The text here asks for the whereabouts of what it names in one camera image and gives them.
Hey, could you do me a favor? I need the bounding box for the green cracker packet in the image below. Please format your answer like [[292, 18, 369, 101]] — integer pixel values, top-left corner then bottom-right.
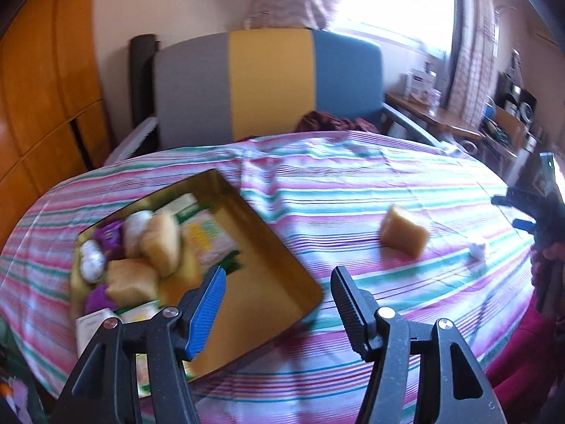
[[180, 209, 239, 271]]

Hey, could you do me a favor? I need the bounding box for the yellow sponge cake piece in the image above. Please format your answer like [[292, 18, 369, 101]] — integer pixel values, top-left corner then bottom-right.
[[379, 205, 432, 258]]

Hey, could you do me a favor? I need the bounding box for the small green box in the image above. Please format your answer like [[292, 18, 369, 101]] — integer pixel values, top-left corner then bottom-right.
[[154, 193, 200, 224]]

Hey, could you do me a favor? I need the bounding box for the brown paper box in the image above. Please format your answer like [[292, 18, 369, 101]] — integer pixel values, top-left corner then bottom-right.
[[76, 308, 121, 357]]

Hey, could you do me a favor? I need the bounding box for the white purple snack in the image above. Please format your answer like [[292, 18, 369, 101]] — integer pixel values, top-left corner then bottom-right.
[[79, 239, 106, 283]]

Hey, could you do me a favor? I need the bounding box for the right hand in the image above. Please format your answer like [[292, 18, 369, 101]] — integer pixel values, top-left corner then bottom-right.
[[530, 242, 565, 289]]

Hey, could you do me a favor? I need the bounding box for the gold tin tray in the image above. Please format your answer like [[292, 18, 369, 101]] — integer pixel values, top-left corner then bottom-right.
[[69, 168, 325, 383]]

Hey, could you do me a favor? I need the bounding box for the striped tablecloth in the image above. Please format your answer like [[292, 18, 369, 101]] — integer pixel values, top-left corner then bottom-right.
[[0, 131, 537, 424]]

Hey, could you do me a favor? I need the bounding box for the wooden side desk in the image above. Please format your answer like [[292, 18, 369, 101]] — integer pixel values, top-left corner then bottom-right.
[[385, 93, 484, 142]]

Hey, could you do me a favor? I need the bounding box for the white carton box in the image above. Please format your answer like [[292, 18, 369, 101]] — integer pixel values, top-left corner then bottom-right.
[[404, 69, 437, 105]]

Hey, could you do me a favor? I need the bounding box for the dark red cloth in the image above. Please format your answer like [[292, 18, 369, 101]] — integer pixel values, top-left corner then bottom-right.
[[294, 110, 379, 134]]

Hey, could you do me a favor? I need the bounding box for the grey yellow blue chair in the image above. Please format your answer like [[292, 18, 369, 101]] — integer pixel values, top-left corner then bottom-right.
[[105, 29, 440, 165]]

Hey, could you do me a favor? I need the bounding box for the orange wooden wardrobe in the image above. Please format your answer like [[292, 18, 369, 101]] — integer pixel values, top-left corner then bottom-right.
[[1, 0, 113, 240]]

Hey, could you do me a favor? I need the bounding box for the black rolled mat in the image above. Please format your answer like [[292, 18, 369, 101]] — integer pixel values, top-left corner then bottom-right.
[[128, 34, 159, 127]]

